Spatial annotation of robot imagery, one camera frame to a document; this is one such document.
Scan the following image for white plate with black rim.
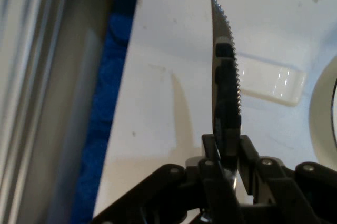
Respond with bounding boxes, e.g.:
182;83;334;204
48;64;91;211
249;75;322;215
309;55;337;162

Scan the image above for aluminium wall rail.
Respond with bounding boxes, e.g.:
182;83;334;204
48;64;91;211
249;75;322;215
0;0;118;224

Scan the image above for small white cutlery rest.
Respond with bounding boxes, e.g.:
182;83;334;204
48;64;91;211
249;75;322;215
237;49;309;108

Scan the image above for serrated steel table knife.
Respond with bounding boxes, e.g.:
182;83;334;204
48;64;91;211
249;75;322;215
210;0;243;196

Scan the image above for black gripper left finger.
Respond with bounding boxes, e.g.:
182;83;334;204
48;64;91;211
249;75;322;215
91;134;246;224

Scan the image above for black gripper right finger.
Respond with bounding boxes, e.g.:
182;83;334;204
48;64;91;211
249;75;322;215
237;134;337;224

